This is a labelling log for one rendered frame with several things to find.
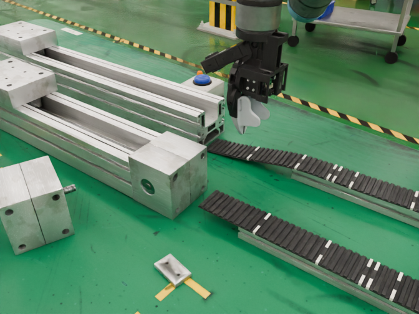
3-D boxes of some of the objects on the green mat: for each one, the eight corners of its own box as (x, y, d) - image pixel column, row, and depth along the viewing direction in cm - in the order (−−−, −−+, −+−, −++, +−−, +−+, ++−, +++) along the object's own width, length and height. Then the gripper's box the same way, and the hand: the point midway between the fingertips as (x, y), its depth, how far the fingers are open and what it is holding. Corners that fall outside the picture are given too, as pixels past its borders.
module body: (169, 172, 78) (167, 135, 73) (133, 199, 72) (128, 161, 67) (-43, 76, 117) (-53, 47, 112) (-79, 88, 110) (-92, 58, 105)
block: (90, 228, 66) (79, 182, 60) (15, 255, 61) (-4, 209, 56) (73, 194, 73) (62, 151, 67) (5, 216, 68) (-12, 171, 63)
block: (214, 182, 76) (215, 140, 70) (172, 220, 67) (169, 175, 62) (178, 166, 80) (175, 124, 75) (133, 199, 72) (127, 156, 66)
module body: (224, 131, 91) (225, 97, 86) (197, 151, 84) (197, 116, 80) (17, 57, 129) (9, 30, 124) (-13, 66, 123) (-22, 38, 118)
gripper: (270, 40, 63) (259, 154, 75) (295, 27, 69) (281, 134, 81) (224, 30, 67) (220, 139, 79) (252, 19, 73) (244, 121, 85)
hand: (239, 126), depth 81 cm, fingers closed
